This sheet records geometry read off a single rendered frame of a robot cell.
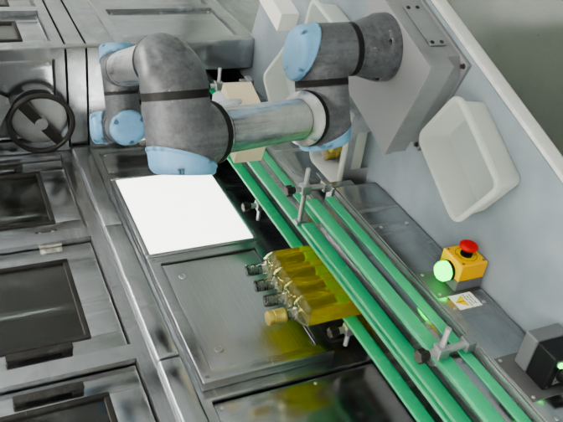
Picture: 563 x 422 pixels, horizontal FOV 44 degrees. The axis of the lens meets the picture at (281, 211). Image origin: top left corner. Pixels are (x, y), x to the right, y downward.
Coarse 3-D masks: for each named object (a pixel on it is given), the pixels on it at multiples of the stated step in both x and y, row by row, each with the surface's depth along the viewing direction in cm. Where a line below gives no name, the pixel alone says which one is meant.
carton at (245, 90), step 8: (224, 88) 172; (232, 88) 172; (240, 88) 173; (248, 88) 173; (232, 96) 170; (240, 96) 171; (248, 96) 172; (256, 96) 172; (240, 104) 169; (232, 152) 173; (240, 152) 171; (248, 152) 172; (256, 152) 173; (232, 160) 174; (240, 160) 173; (248, 160) 174; (256, 160) 175
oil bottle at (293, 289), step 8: (296, 280) 166; (304, 280) 166; (312, 280) 167; (320, 280) 167; (328, 280) 167; (336, 280) 168; (288, 288) 164; (296, 288) 164; (304, 288) 164; (312, 288) 164; (320, 288) 165; (328, 288) 165; (288, 296) 163; (296, 296) 162; (288, 304) 163
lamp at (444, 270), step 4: (444, 260) 149; (448, 260) 148; (436, 264) 149; (440, 264) 148; (444, 264) 147; (448, 264) 147; (452, 264) 148; (436, 268) 148; (440, 268) 147; (444, 268) 147; (448, 268) 147; (452, 268) 147; (436, 272) 148; (440, 272) 147; (444, 272) 147; (448, 272) 147; (452, 272) 147; (436, 276) 149; (440, 276) 148; (444, 276) 147; (448, 276) 147; (452, 276) 147; (444, 280) 148
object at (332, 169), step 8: (352, 120) 176; (312, 152) 197; (320, 152) 198; (344, 152) 180; (312, 160) 196; (320, 160) 196; (328, 160) 196; (336, 160) 196; (344, 160) 182; (320, 168) 193; (328, 168) 193; (336, 168) 193; (328, 176) 190; (336, 176) 190
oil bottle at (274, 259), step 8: (296, 248) 176; (304, 248) 177; (272, 256) 172; (280, 256) 173; (288, 256) 173; (296, 256) 174; (304, 256) 174; (312, 256) 175; (272, 264) 171; (280, 264) 171; (288, 264) 172; (272, 272) 171
